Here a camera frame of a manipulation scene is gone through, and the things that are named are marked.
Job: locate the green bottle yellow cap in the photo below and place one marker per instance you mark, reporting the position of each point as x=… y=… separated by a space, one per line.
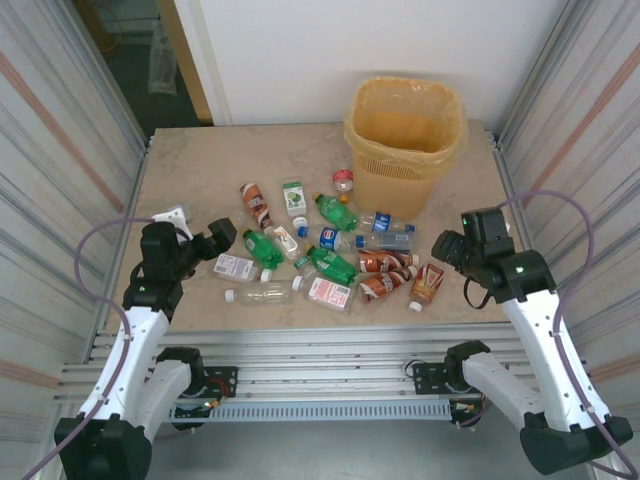
x=339 y=212
x=262 y=247
x=332 y=264

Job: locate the orange red label bottle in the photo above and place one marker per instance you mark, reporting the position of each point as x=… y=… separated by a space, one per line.
x=427 y=282

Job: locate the brown label plastic bottle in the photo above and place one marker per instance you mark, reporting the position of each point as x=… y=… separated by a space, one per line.
x=382 y=284
x=387 y=260
x=255 y=202

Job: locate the clear bottle grey label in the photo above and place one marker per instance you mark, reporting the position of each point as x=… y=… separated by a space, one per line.
x=392 y=242

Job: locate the clear bottle orange white label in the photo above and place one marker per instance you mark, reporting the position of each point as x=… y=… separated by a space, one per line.
x=286 y=241

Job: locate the clear unlabelled bottle white cap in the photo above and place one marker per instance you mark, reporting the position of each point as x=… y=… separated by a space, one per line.
x=260 y=294

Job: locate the clear bottle blue label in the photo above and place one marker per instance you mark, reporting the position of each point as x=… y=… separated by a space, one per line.
x=382 y=221

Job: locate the green white carton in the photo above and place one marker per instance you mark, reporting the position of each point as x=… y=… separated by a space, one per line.
x=295 y=197

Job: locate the clear bottle green label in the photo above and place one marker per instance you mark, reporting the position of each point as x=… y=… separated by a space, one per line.
x=304 y=264

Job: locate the clear Pepsi bottle blue cap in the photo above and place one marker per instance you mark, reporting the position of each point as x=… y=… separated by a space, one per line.
x=330 y=238

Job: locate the crushed bottle red label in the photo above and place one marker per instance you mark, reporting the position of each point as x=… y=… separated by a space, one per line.
x=343 y=179

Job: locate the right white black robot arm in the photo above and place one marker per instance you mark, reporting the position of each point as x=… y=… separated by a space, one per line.
x=535 y=340

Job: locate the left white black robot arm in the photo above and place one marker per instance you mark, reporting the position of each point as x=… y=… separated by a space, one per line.
x=135 y=340

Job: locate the orange plastic waste bin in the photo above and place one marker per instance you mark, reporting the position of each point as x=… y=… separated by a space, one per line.
x=395 y=195

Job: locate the yellow plastic bin liner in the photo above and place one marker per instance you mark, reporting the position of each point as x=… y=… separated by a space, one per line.
x=400 y=125

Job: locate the corrugated translucent side panel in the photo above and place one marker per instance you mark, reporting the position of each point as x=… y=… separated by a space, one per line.
x=50 y=150
x=590 y=125

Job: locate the yellow power connector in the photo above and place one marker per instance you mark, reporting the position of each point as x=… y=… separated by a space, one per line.
x=212 y=403
x=467 y=407

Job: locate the clear plastic bag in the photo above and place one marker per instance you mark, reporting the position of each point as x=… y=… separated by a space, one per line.
x=162 y=65

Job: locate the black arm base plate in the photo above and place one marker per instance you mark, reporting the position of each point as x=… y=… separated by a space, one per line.
x=225 y=380
x=430 y=375

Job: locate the aluminium table frame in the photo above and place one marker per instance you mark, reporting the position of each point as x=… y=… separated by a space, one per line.
x=320 y=345

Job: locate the wooden door frame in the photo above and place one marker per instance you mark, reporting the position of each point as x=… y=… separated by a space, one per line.
x=182 y=60

